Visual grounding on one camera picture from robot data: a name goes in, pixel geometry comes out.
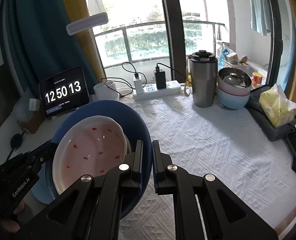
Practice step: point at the hanging teal towel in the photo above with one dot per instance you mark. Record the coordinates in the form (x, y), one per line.
(259, 12)

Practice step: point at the pink steel-lined bowl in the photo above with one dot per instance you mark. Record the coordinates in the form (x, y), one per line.
(227, 90)

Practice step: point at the pink seed-print bowl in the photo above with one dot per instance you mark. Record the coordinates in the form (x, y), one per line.
(88, 142)

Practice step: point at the light blue small bowl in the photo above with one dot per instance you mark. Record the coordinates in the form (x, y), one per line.
(231, 101)

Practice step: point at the red can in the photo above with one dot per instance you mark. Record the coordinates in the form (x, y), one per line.
(256, 78)

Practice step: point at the balcony railing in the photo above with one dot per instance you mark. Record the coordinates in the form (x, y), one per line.
(200, 23)

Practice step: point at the black power adapter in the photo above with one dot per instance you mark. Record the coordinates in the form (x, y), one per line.
(160, 80)

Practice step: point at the dark window frame post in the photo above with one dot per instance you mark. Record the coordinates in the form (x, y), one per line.
(173, 30)

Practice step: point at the cardboard box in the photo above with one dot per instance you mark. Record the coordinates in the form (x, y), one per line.
(30, 123)

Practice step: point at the tablet with clock display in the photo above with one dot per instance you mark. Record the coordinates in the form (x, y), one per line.
(63, 90)

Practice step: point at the black bag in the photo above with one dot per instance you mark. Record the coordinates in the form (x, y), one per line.
(262, 122)

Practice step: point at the black round device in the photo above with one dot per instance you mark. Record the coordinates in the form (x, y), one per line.
(15, 141)

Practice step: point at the blue plastic bag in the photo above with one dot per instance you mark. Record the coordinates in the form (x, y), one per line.
(224, 55)

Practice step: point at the white power strip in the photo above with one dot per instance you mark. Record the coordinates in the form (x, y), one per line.
(158, 93)

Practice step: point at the teal curtain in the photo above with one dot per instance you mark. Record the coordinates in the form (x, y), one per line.
(38, 42)

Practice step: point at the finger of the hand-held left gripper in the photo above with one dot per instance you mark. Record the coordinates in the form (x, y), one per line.
(41, 148)
(48, 156)

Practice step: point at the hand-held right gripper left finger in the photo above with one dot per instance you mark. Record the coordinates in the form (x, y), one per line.
(140, 165)

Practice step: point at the yellow tissue pack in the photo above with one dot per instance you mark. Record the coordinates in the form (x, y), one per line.
(275, 107)

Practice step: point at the small white box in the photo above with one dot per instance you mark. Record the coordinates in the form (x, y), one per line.
(34, 104)

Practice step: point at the white desk lamp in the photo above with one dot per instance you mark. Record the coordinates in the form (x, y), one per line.
(105, 92)

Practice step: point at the blue plate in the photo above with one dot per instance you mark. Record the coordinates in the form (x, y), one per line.
(40, 192)

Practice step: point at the clear plastic bag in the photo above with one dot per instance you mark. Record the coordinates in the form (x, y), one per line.
(20, 107)

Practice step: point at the large blue bowl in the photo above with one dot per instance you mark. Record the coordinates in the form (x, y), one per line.
(113, 112)

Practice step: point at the steel thermos bottle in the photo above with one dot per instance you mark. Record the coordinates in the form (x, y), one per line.
(202, 85)

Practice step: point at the white textured tablecloth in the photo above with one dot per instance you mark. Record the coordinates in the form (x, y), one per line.
(200, 142)

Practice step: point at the white charger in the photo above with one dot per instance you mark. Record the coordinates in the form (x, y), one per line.
(138, 85)

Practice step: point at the white tablet stand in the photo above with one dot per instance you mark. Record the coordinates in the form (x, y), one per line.
(75, 109)

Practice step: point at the person's left hand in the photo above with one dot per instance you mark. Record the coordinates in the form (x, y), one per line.
(13, 226)

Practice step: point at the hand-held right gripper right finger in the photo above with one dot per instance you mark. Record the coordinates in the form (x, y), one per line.
(155, 167)

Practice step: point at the white storage basket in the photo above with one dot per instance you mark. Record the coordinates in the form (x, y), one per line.
(245, 67)

